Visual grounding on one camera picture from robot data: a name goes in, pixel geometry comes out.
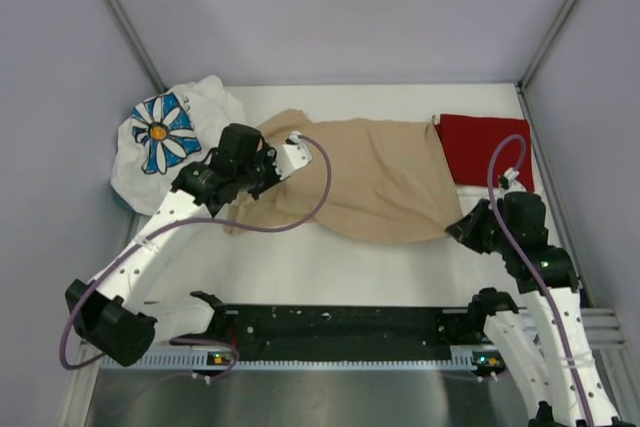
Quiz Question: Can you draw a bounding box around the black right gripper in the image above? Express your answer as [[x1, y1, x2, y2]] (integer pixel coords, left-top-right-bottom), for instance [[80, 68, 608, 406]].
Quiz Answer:
[[446, 197, 515, 254]]

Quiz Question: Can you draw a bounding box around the beige t-shirt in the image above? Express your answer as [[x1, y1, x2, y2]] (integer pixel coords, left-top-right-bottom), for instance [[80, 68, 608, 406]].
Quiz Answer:
[[226, 110, 463, 244]]

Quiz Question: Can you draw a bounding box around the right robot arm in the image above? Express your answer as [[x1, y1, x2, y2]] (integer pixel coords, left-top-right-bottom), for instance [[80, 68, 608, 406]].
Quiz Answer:
[[446, 192, 625, 426]]

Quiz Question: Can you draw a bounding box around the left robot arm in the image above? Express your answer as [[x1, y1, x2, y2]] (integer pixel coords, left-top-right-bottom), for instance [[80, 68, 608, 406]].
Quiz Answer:
[[65, 123, 311, 367]]

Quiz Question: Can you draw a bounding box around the folded red t-shirt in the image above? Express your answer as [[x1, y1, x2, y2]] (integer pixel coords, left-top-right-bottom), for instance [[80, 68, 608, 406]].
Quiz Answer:
[[432, 113, 536, 193]]

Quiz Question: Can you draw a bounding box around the white flower print t-shirt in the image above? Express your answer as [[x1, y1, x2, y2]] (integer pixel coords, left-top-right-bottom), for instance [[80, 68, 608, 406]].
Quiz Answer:
[[110, 75, 247, 216]]

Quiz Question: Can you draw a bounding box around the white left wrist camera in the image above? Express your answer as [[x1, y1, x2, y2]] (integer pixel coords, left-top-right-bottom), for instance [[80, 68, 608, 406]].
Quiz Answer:
[[274, 131, 312, 181]]

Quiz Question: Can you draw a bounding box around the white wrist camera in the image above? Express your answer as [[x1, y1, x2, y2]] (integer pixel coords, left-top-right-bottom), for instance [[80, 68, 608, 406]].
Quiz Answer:
[[498, 168, 519, 190], [274, 131, 312, 181]]

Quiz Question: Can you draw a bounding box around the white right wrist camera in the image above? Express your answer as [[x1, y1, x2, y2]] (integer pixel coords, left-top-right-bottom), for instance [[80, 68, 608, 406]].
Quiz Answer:
[[498, 168, 519, 190]]

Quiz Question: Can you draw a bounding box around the white slotted cable duct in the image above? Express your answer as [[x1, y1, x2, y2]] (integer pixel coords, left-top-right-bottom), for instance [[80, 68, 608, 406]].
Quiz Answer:
[[130, 349, 506, 373]]

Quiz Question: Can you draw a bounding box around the right side frame rail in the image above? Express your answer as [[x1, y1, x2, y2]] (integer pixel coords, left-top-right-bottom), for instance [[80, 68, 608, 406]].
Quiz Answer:
[[515, 83, 593, 307]]

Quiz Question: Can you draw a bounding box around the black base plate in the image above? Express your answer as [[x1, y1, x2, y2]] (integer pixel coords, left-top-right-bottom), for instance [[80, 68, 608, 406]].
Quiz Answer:
[[185, 304, 490, 362]]

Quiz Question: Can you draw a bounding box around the aluminium frame rail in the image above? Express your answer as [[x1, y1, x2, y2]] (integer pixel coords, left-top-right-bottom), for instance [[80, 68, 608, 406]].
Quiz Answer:
[[79, 306, 626, 348]]

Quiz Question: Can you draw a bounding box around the left corner frame post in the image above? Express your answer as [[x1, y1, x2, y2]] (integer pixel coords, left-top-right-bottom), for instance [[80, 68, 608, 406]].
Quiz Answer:
[[102, 0, 167, 93]]

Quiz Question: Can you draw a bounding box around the corner frame post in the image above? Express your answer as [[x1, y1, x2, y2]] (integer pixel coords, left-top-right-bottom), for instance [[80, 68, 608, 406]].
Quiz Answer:
[[517, 0, 582, 91], [102, 0, 167, 93]]

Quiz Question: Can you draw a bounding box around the right corner frame post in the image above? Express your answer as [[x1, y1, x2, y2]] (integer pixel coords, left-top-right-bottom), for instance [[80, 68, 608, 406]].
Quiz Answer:
[[517, 0, 582, 91]]

